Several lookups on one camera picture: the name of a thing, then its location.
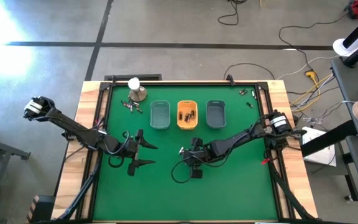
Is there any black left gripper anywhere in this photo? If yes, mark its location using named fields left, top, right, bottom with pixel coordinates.
left=118, top=129, right=159, bottom=177

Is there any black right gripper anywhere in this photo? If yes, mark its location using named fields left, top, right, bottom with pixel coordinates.
left=180, top=138, right=214, bottom=179

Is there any yellow plastic bin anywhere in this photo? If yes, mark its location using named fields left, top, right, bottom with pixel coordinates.
left=177, top=100, right=199, bottom=131

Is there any light teal plastic bin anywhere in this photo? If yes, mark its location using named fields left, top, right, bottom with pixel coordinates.
left=149, top=100, right=171, bottom=130

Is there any slate blue plastic bin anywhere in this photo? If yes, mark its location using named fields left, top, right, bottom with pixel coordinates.
left=206, top=100, right=227, bottom=129

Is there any black box striped edge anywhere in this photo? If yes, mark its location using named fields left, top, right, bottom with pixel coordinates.
left=25, top=195, right=56, bottom=223

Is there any white sheet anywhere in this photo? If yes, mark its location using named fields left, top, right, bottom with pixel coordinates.
left=301, top=126, right=337, bottom=168

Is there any thick black beam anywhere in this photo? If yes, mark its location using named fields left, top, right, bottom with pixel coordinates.
left=300, top=119, right=358, bottom=158

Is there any white black tower fan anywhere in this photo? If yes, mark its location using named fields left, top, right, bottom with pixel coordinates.
left=332, top=14, right=358, bottom=58

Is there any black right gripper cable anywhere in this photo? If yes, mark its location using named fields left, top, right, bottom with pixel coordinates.
left=170, top=157, right=198, bottom=184

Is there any black table frame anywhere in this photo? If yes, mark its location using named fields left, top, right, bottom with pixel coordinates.
left=85, top=80, right=282, bottom=223

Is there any black diagonal frame strut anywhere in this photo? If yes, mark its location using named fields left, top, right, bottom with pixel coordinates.
left=56, top=154, right=104, bottom=222
left=267, top=164, right=315, bottom=221

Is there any yellow extension cable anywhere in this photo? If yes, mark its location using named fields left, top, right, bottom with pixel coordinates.
left=290, top=70, right=334, bottom=113

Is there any coiled black floor cable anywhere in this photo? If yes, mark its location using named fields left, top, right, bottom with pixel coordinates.
left=217, top=0, right=248, bottom=26

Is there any long black floor cable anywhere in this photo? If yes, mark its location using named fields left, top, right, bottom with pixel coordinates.
left=278, top=12, right=351, bottom=73

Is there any white floor cable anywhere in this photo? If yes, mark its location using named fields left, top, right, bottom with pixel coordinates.
left=277, top=55, right=338, bottom=80

